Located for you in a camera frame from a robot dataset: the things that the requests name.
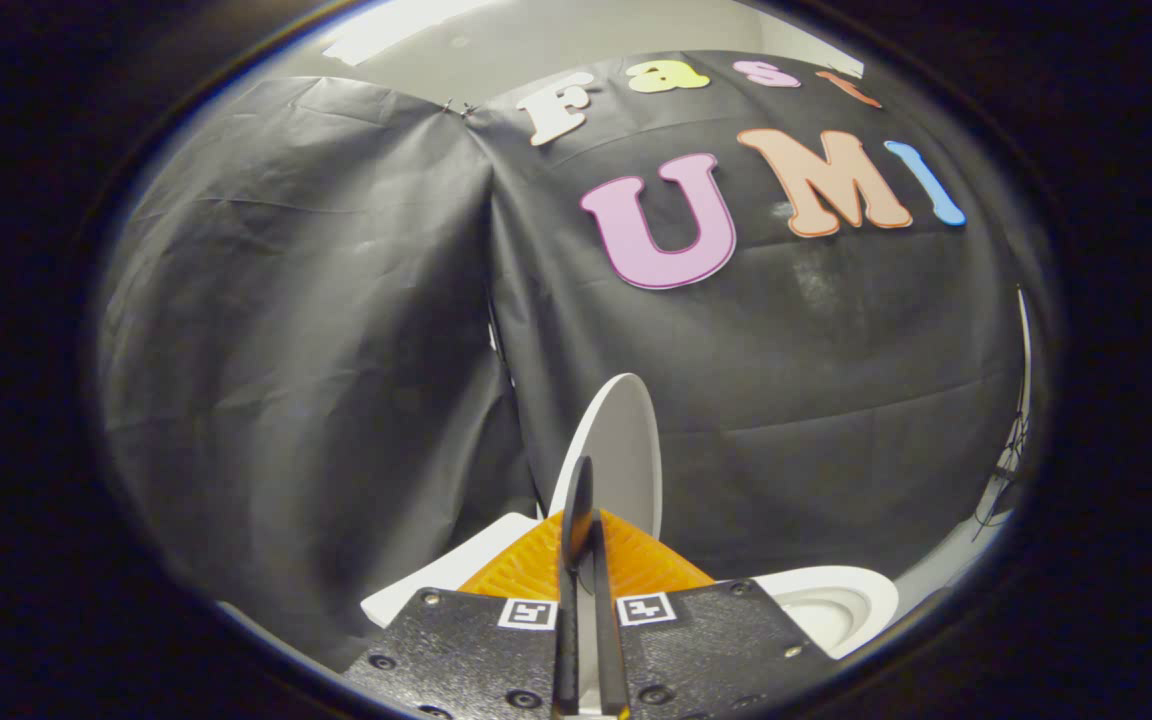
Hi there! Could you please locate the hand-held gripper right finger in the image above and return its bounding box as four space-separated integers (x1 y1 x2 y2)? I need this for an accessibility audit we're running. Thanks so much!
590 508 839 720

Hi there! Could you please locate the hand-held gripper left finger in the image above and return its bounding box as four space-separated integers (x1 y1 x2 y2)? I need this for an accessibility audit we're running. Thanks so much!
341 510 580 720

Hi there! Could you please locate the white toilet lid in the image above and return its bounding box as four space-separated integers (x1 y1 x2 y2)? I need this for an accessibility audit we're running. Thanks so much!
548 373 664 576

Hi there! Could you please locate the white ceramic toilet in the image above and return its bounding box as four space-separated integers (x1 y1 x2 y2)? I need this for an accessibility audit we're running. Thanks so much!
361 512 900 663

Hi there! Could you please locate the black backdrop cloth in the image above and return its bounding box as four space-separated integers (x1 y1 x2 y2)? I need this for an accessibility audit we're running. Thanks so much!
96 50 1037 671

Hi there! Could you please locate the black tripod stand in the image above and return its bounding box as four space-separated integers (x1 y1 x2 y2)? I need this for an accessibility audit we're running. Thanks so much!
974 285 1034 531

